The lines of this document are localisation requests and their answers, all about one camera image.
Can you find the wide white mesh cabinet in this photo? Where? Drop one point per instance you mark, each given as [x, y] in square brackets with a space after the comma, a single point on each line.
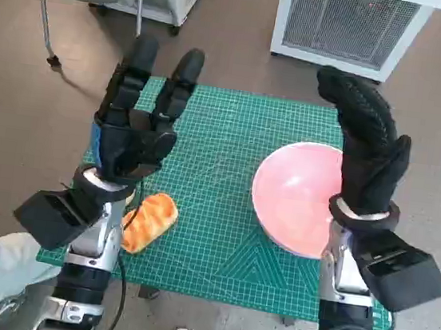
[342, 23]

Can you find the long orange braided bread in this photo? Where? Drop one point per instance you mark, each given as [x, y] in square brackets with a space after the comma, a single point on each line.
[149, 220]

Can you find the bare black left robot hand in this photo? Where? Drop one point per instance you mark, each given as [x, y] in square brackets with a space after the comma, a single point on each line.
[126, 149]

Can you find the pink bowl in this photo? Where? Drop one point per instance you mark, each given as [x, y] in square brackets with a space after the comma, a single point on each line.
[293, 198]

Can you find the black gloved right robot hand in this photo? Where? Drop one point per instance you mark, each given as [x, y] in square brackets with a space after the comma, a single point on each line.
[367, 151]

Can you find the green cutting mat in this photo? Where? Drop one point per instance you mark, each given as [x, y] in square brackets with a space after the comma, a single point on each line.
[219, 173]

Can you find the black table foot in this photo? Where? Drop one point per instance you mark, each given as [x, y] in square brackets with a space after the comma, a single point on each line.
[148, 292]
[288, 320]

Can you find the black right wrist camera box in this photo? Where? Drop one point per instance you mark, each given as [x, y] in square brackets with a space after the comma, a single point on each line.
[404, 276]

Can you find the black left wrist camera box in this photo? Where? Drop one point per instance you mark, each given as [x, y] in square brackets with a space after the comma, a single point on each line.
[49, 216]

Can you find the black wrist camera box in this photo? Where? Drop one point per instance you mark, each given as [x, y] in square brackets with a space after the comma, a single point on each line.
[404, 276]
[49, 216]

